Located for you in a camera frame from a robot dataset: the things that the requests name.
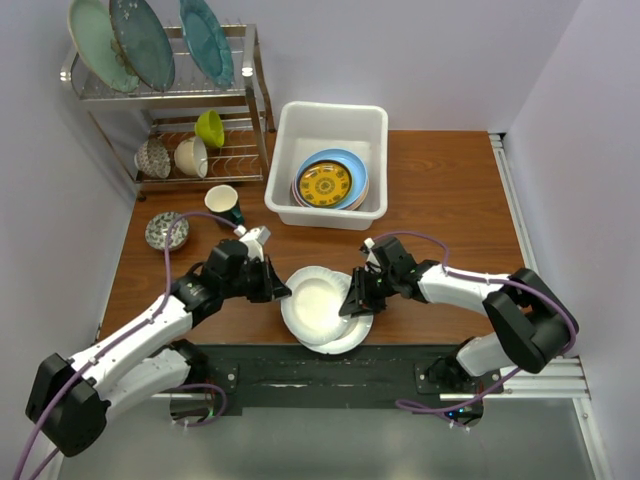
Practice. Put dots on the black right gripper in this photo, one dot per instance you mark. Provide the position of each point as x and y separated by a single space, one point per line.
358 292

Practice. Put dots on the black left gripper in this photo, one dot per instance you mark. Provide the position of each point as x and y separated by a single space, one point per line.
272 286

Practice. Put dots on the white scalloped deep plate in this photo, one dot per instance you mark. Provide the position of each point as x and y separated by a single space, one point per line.
311 312

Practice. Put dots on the yellow black patterned plate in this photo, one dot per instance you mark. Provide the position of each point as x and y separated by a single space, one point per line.
324 184

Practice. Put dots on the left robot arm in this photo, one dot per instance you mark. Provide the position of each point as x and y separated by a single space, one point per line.
73 399

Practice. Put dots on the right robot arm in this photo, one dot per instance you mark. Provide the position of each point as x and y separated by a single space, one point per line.
530 324

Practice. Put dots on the white plastic bin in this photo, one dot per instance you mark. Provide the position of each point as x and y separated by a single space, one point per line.
307 128

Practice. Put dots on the dark green mug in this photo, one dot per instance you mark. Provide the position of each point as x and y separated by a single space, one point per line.
223 201

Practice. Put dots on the leaf patterned bowl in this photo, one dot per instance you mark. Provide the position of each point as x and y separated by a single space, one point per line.
157 229

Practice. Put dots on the cream white bowl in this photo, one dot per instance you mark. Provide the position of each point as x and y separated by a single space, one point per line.
191 157

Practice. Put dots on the lime green bowl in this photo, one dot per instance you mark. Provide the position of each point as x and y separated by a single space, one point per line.
210 129

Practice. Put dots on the metal dish rack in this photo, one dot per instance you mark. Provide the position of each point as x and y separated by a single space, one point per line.
170 117

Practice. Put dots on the grey patterned bowl on rack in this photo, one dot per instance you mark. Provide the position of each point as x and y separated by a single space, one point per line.
153 160

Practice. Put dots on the teal large plate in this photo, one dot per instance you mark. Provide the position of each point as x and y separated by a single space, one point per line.
207 42

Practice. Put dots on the dark blue speckled plate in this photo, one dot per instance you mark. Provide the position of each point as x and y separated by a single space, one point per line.
144 43

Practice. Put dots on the mint green large plate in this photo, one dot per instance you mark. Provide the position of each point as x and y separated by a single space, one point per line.
91 31

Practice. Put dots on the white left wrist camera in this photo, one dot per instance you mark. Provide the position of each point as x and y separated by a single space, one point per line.
254 239

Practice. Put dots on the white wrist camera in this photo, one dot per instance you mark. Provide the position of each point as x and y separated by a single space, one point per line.
254 239
367 249

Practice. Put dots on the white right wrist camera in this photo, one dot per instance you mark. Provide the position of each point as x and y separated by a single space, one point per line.
367 249

